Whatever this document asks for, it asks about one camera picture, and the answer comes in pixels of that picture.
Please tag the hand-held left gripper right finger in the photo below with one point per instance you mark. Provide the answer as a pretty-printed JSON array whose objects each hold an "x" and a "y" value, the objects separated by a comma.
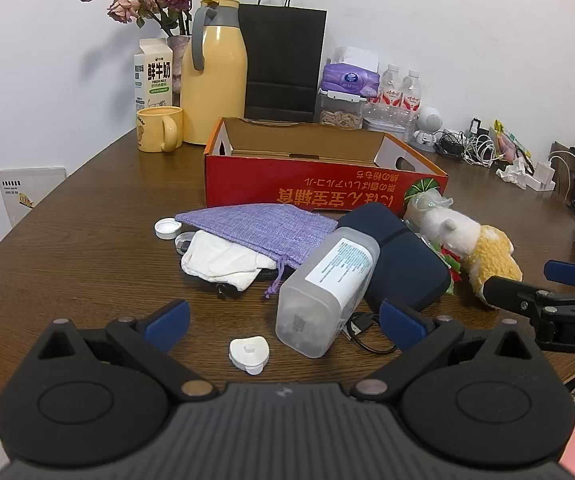
[{"x": 402, "y": 322}]

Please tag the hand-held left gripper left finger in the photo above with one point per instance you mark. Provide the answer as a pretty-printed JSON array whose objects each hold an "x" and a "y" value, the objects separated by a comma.
[{"x": 170, "y": 320}]

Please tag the white yellow plush hamster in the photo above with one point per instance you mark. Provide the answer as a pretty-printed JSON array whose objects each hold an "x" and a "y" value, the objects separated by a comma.
[{"x": 487, "y": 255}]

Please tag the navy blue zip case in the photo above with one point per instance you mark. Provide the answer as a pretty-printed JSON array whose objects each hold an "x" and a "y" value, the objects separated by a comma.
[{"x": 407, "y": 265}]

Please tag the clear plastic bottle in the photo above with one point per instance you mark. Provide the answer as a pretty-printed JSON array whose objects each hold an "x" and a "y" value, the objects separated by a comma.
[{"x": 317, "y": 305}]

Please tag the white screw cap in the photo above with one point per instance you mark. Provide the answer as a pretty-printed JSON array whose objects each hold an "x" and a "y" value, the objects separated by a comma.
[{"x": 166, "y": 229}]

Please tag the iridescent clear plastic cup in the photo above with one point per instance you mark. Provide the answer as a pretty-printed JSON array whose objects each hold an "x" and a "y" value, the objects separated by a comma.
[{"x": 425, "y": 202}]

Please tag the red cardboard box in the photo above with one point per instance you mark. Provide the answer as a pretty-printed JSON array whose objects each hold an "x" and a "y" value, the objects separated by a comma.
[{"x": 267, "y": 180}]

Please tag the black pouch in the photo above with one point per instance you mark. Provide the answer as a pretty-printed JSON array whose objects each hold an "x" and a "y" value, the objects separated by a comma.
[{"x": 223, "y": 290}]

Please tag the red green ribbon decoration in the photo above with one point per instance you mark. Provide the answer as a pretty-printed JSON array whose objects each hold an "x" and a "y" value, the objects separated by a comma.
[{"x": 450, "y": 260}]

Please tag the small clear round lid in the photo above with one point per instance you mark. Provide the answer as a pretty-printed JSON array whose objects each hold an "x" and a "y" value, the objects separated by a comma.
[{"x": 183, "y": 241}]

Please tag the white charger plug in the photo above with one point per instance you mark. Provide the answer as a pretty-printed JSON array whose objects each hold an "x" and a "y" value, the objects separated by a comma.
[{"x": 542, "y": 177}]

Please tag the crumpled white tissue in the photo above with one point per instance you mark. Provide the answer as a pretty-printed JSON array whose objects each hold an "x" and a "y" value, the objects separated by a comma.
[{"x": 515, "y": 172}]

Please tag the colourful snack packet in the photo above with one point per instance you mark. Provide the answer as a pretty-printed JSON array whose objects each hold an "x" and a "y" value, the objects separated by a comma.
[{"x": 510, "y": 142}]

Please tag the small black charger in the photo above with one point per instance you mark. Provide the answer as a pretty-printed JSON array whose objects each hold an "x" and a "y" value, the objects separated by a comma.
[{"x": 476, "y": 126}]

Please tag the white flat box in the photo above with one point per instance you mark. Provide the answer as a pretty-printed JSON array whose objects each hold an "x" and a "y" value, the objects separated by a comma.
[{"x": 27, "y": 195}]

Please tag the white round robot toy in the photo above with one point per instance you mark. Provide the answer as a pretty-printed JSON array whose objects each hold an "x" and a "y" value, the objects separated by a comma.
[{"x": 430, "y": 120}]

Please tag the yellow mug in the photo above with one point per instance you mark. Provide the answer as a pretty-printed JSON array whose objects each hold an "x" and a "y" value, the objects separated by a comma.
[{"x": 152, "y": 127}]

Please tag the clear seed container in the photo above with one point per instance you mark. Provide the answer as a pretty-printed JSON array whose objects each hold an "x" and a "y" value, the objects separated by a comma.
[{"x": 340, "y": 117}]

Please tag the yellow thermos jug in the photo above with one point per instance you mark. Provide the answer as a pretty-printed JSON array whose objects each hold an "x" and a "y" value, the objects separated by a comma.
[{"x": 215, "y": 85}]

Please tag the white green milk carton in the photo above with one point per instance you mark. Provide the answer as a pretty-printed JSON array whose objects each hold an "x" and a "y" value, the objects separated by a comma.
[{"x": 152, "y": 75}]

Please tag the purple tissue pack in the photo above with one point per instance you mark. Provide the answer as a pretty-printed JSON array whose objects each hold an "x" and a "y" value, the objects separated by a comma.
[{"x": 350, "y": 79}]

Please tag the pink flower vase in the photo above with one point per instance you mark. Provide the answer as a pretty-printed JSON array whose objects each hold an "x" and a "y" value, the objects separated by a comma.
[{"x": 176, "y": 50}]

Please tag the black paper bag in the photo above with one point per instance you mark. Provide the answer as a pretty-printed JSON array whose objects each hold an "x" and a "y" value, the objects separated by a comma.
[{"x": 282, "y": 60}]

